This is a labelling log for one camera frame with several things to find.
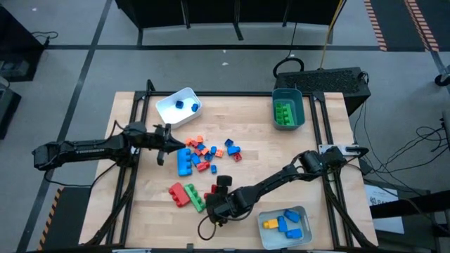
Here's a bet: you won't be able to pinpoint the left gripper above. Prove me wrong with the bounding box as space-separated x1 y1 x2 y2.
146 123 186 167

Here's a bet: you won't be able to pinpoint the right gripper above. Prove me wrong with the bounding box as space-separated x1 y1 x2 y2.
205 175 251 226

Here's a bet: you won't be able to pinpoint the long green toy block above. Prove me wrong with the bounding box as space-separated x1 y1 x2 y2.
283 103 296 127
275 101 286 124
184 183 207 214

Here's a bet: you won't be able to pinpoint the large blue toy block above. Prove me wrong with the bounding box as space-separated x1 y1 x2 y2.
176 147 193 177

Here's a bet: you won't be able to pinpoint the white plastic bin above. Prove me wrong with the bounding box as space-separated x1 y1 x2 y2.
155 86 203 130

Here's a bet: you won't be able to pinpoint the large red toy block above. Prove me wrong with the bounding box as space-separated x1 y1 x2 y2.
167 181 191 208

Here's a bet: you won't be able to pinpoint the light grey plastic bin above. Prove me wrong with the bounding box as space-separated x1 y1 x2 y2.
257 205 314 252

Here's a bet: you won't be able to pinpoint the black hazard-striped floor mat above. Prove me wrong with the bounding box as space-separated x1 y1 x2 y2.
363 0 450 53
37 187 93 252

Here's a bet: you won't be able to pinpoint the teal plastic bin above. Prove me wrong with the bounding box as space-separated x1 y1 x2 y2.
271 87 306 131

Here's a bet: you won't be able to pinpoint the black folding partition screen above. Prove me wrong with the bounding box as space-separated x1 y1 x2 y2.
114 0 347 41

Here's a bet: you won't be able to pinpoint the black mesh computer tower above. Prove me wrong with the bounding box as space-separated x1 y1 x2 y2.
274 66 372 116

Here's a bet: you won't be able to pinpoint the white printed paper sheet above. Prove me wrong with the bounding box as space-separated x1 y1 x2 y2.
364 184 405 235

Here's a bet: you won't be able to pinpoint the black equipment case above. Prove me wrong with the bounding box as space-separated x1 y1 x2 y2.
0 83 23 141

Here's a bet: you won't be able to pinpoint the black equipment cart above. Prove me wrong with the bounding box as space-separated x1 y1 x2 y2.
0 4 46 84

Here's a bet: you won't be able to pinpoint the black stand beam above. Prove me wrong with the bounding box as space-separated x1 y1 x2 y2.
368 189 450 221

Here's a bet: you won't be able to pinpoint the black caster wheel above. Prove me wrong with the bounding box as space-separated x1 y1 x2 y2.
434 72 450 87

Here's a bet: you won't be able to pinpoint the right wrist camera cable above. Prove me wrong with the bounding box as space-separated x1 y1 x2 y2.
198 214 226 241

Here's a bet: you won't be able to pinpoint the black aluminium table frame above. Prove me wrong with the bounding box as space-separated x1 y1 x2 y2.
83 79 380 252

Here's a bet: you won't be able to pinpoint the black looped floor cable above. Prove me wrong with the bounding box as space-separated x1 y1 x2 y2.
272 21 305 79

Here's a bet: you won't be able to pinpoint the yellow hanging cable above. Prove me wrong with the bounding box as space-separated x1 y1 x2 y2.
318 0 347 70

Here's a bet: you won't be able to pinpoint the tangled black floor cables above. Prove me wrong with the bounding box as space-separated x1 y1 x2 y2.
404 124 450 175

